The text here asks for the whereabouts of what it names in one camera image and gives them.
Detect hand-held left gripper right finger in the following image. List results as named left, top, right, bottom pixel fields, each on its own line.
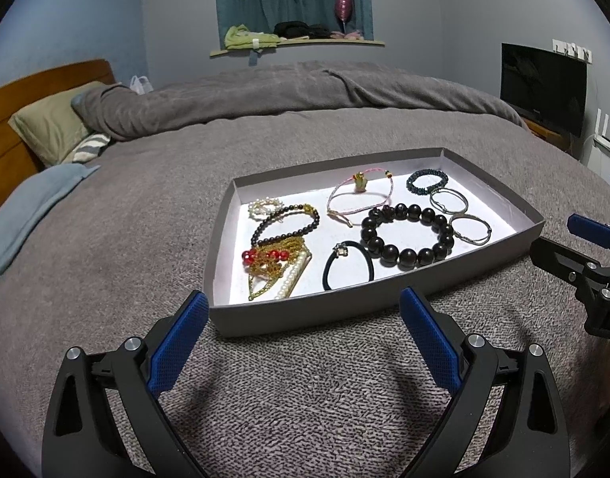
left=399, top=286, right=571, bottom=478

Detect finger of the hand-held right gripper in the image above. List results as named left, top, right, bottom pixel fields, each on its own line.
left=568, top=213, right=610, bottom=250
left=529, top=236, right=597, bottom=282

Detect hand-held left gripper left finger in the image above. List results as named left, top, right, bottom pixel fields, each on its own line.
left=41, top=290, right=209, bottom=478

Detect silver wire bangle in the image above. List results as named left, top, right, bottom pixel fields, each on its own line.
left=429, top=186, right=469, bottom=214
left=449, top=214, right=494, bottom=246

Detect grey shallow cardboard tray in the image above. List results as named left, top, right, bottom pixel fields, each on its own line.
left=203, top=147, right=545, bottom=338

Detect large black wooden bead bracelet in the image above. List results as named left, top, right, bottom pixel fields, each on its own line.
left=360, top=203, right=455, bottom=270

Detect black hair tie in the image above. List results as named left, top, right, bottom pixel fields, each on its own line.
left=322, top=240, right=375, bottom=292

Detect gold chain red bead necklace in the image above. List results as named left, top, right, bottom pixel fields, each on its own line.
left=241, top=236, right=308, bottom=276
left=246, top=249, right=315, bottom=302

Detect dark bead gold accent bracelet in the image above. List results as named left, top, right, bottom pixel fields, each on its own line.
left=250, top=203, right=321, bottom=249

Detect pink string charm bracelet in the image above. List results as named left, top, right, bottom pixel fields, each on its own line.
left=326, top=170, right=396, bottom=227

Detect white router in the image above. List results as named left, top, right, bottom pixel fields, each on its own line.
left=594, top=108, right=610, bottom=147

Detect wooden television stand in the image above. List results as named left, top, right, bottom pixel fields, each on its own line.
left=524, top=119, right=575, bottom=150

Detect grey bed cover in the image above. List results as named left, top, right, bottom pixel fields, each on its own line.
left=0, top=104, right=610, bottom=478

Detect black television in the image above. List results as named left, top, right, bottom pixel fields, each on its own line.
left=500, top=43, right=588, bottom=138

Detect light blue blanket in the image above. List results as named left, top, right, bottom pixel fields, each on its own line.
left=0, top=163, right=101, bottom=294

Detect grey white striped pillow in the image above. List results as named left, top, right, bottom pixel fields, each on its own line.
left=72, top=132, right=113, bottom=163

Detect wooden headboard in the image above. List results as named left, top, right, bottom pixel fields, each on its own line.
left=0, top=59, right=115, bottom=222

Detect olive green pillow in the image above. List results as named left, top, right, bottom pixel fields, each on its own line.
left=7, top=81, right=109, bottom=167

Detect grey duvet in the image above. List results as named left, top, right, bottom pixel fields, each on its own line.
left=71, top=61, right=530, bottom=143

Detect wooden windowsill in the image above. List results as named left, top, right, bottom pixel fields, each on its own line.
left=209, top=39, right=386, bottom=58

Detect light green cloth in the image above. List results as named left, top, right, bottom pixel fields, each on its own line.
left=224, top=24, right=281, bottom=51

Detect pink balloon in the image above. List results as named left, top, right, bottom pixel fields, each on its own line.
left=333, top=0, right=354, bottom=33

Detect black cloth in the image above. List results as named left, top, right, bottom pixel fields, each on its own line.
left=274, top=21, right=332, bottom=41

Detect dark teal beaded bracelet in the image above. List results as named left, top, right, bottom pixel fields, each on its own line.
left=406, top=168, right=448, bottom=196

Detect small pearl bracelet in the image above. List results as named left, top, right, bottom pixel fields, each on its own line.
left=248, top=198, right=283, bottom=220

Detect white wall sockets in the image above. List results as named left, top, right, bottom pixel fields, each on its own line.
left=553, top=37, right=593, bottom=63

